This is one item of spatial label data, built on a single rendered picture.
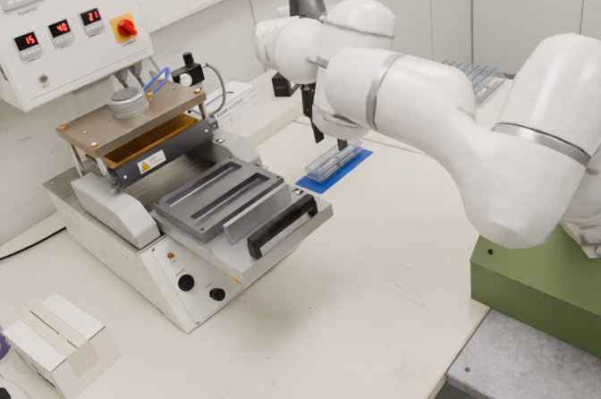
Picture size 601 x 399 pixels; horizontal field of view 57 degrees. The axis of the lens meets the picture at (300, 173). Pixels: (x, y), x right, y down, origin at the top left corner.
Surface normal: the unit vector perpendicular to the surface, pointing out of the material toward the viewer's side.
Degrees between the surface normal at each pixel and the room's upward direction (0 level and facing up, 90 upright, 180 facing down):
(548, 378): 0
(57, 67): 90
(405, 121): 83
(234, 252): 0
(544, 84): 46
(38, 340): 2
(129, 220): 41
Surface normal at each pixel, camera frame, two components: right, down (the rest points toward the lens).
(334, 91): -0.75, 0.34
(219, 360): -0.18, -0.83
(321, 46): -0.93, -0.07
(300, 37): -0.13, -0.29
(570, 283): -0.61, -0.25
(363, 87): -0.55, -0.04
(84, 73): 0.70, 0.28
